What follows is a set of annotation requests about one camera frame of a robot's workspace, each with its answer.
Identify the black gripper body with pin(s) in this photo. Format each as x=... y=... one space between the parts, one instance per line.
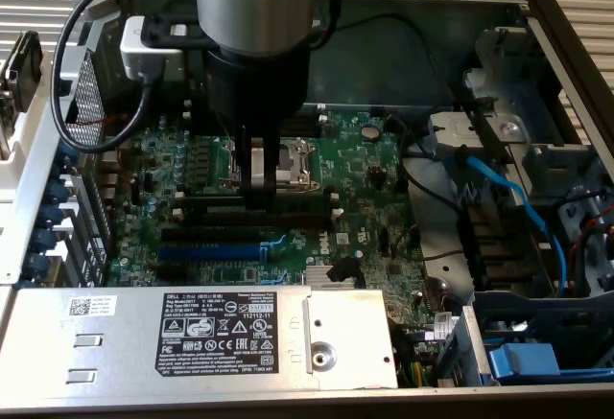
x=259 y=88

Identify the green RAM stick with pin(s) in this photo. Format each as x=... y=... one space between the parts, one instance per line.
x=302 y=205

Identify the metal CPU socket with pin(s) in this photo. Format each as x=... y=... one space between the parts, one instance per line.
x=299 y=165

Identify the long black expansion slot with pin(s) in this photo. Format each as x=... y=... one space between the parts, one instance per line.
x=211 y=236

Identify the silver coin battery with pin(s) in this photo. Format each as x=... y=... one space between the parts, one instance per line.
x=370 y=132

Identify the green Dell motherboard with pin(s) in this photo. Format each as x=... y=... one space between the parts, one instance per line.
x=364 y=208

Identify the blue expansion slot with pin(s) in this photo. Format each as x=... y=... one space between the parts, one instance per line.
x=211 y=252

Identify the open metal PC case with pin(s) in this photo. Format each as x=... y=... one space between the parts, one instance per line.
x=384 y=78

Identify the silver chipset heatsink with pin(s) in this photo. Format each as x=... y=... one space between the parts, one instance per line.
x=316 y=277

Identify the black angled connector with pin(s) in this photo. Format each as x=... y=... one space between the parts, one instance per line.
x=340 y=269

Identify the short black expansion slot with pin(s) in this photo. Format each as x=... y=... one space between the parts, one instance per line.
x=172 y=271

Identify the black plastic case clip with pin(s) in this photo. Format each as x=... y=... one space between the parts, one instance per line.
x=66 y=89

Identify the blue plastic slot clip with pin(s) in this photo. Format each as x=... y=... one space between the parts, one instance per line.
x=58 y=192
x=50 y=216
x=40 y=264
x=44 y=240
x=67 y=155

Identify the white barcode tag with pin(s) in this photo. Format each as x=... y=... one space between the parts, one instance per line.
x=441 y=325

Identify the silver power supply unit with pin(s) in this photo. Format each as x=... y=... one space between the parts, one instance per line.
x=120 y=342

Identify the black graphics card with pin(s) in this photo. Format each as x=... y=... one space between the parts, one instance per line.
x=21 y=69

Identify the metal disk bay cage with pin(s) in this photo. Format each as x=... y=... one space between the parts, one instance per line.
x=527 y=102

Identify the grey metal drive carrier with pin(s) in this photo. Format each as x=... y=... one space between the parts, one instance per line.
x=460 y=352

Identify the blue plastic drive latch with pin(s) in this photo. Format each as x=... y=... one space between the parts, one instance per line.
x=523 y=364

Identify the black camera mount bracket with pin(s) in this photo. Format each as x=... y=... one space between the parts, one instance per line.
x=158 y=30

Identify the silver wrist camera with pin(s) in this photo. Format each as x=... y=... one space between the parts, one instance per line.
x=139 y=50

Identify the silver disk bracket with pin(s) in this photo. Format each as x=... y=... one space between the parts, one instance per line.
x=460 y=129

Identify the white metal chassis bracket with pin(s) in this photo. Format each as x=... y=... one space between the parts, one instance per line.
x=33 y=117

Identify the black ribbed plastic bracket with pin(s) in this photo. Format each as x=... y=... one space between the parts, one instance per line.
x=499 y=246

